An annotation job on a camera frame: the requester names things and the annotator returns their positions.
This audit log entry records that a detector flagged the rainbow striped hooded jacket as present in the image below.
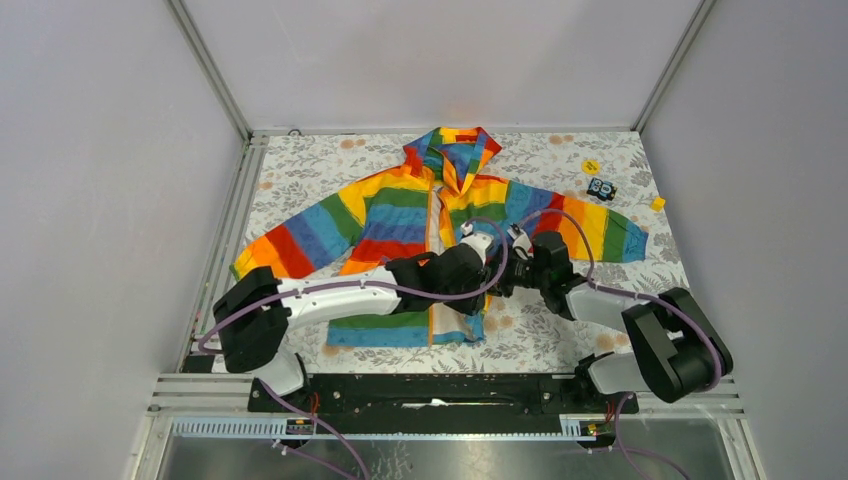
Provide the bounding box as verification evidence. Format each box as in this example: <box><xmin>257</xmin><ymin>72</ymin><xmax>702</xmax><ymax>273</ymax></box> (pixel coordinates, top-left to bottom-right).
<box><xmin>229</xmin><ymin>126</ymin><xmax>650</xmax><ymax>349</ymax></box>

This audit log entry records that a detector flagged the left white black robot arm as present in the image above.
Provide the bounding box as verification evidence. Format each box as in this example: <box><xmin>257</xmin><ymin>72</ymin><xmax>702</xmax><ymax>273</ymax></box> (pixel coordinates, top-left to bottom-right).
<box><xmin>210</xmin><ymin>234</ymin><xmax>493</xmax><ymax>411</ymax></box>

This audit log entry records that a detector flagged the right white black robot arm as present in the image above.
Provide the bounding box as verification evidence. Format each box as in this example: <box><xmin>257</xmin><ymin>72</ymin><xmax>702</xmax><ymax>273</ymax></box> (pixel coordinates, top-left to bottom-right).
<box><xmin>487</xmin><ymin>232</ymin><xmax>734</xmax><ymax>412</ymax></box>

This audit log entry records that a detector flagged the floral patterned table mat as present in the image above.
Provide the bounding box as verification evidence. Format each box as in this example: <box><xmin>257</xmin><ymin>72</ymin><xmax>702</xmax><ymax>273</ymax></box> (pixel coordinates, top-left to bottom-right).
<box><xmin>242</xmin><ymin>132</ymin><xmax>688</xmax><ymax>373</ymax></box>

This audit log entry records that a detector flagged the small black printed card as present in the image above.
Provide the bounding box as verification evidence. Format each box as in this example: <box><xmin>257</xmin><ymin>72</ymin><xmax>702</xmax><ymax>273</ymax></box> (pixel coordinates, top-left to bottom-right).
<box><xmin>587</xmin><ymin>178</ymin><xmax>617</xmax><ymax>202</ymax></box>

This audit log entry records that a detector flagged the yellow round token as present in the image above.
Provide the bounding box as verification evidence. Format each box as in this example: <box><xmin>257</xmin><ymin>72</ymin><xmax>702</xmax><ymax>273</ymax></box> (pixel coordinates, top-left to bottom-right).
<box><xmin>581</xmin><ymin>159</ymin><xmax>600</xmax><ymax>175</ymax></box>

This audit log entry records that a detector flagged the small yellow cube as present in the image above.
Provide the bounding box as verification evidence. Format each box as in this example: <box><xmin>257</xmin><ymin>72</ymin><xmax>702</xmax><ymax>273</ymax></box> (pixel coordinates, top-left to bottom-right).
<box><xmin>650</xmin><ymin>197</ymin><xmax>666</xmax><ymax>212</ymax></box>

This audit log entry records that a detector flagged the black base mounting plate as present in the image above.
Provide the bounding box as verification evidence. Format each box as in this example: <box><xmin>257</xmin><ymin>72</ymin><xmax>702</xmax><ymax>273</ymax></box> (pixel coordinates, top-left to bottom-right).
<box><xmin>283</xmin><ymin>373</ymin><xmax>639</xmax><ymax>430</ymax></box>

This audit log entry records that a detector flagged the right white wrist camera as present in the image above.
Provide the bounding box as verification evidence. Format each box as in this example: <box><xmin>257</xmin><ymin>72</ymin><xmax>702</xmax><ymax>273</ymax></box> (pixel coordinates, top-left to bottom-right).
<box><xmin>508</xmin><ymin>224</ymin><xmax>532</xmax><ymax>260</ymax></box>

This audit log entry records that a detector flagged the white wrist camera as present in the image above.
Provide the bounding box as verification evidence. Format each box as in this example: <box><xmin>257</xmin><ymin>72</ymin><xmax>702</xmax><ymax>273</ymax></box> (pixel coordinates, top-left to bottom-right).
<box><xmin>508</xmin><ymin>224</ymin><xmax>532</xmax><ymax>260</ymax></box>
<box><xmin>459</xmin><ymin>222</ymin><xmax>494</xmax><ymax>264</ymax></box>

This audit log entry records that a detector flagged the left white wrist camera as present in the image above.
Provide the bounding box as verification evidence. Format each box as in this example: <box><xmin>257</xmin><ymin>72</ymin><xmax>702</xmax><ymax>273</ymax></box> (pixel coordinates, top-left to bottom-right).
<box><xmin>459</xmin><ymin>222</ymin><xmax>494</xmax><ymax>264</ymax></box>

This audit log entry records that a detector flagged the perforated aluminium rail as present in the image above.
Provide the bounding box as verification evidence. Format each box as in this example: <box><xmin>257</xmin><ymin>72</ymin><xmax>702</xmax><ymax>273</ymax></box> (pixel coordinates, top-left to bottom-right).
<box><xmin>172</xmin><ymin>411</ymin><xmax>597</xmax><ymax>442</ymax></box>

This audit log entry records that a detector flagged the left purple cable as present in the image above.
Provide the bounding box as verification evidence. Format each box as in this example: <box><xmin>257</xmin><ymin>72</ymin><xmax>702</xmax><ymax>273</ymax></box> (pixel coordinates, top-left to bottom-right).
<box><xmin>197</xmin><ymin>216</ymin><xmax>510</xmax><ymax>480</ymax></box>

